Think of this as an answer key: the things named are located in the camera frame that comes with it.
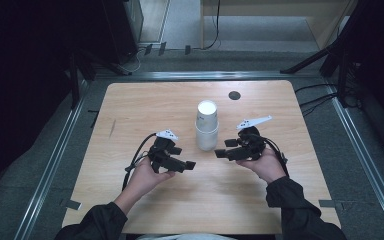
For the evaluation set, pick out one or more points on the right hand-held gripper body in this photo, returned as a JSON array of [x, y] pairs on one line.
[[253, 143]]

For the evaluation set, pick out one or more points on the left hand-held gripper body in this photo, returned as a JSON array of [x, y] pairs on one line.
[[160, 151]]

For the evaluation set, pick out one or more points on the stack of white paper cups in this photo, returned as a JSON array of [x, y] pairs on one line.
[[206, 133]]

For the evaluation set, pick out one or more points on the person's right hand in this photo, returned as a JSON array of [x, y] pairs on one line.
[[268, 166]]

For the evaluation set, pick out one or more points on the person's left hand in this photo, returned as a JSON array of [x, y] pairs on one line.
[[145, 181]]

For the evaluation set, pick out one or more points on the black round table grommet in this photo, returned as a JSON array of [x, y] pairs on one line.
[[234, 95]]

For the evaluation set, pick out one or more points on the person's light shirt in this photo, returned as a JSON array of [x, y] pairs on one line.
[[186, 237]]

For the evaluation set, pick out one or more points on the black tape strip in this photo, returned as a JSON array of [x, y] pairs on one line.
[[94, 116]]

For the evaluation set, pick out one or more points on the grey tape piece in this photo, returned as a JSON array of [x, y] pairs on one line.
[[327, 203], [70, 204]]

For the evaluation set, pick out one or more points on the black metal stand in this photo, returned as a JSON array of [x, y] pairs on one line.
[[75, 80]]

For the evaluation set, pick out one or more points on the black tripod stand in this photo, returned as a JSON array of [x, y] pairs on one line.
[[341, 50]]

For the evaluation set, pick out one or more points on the black tower cabinet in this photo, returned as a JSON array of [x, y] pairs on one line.
[[123, 26]]

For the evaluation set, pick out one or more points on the light wooden cabinet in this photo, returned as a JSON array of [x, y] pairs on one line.
[[313, 10]]

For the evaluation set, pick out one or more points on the metal floor rail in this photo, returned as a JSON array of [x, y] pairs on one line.
[[51, 166], [206, 75], [363, 160]]

